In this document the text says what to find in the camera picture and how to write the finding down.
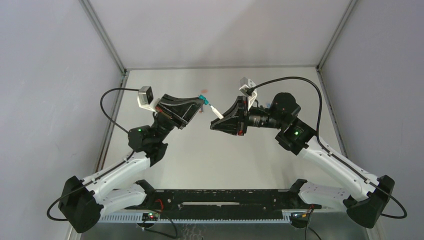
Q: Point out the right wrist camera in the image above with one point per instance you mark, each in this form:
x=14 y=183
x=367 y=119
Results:
x=247 y=88

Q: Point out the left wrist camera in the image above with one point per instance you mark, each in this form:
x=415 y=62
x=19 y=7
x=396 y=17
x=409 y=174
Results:
x=146 y=99

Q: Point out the green pen cap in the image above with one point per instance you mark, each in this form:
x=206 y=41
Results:
x=204 y=99

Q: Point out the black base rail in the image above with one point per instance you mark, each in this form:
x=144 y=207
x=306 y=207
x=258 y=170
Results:
x=222 y=204

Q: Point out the white pen green end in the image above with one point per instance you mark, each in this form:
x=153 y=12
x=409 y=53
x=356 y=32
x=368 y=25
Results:
x=216 y=112

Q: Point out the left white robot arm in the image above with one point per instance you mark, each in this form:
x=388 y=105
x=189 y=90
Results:
x=84 y=201

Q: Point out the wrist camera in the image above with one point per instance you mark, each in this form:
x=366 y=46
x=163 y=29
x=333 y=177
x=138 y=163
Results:
x=146 y=99
x=247 y=88

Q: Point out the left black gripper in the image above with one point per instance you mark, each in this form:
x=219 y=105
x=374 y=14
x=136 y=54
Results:
x=164 y=110

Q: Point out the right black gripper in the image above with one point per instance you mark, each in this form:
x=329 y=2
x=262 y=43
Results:
x=243 y=115

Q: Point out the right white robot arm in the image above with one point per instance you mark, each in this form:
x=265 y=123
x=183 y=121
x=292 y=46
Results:
x=362 y=195

